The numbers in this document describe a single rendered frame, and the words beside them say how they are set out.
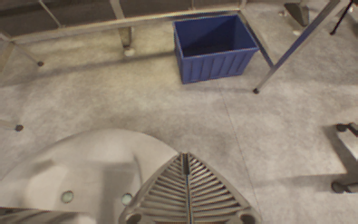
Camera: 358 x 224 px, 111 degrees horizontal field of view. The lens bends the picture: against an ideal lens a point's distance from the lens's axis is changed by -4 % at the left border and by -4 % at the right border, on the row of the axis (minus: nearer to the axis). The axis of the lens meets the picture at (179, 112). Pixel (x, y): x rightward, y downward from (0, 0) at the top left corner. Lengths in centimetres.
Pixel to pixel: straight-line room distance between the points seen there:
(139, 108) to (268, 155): 74
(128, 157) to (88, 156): 10
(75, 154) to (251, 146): 73
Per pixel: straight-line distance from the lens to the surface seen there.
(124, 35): 108
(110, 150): 39
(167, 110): 77
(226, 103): 83
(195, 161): 16
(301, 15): 151
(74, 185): 50
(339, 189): 100
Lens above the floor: 70
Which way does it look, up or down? 66 degrees down
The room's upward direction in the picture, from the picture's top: 2 degrees counter-clockwise
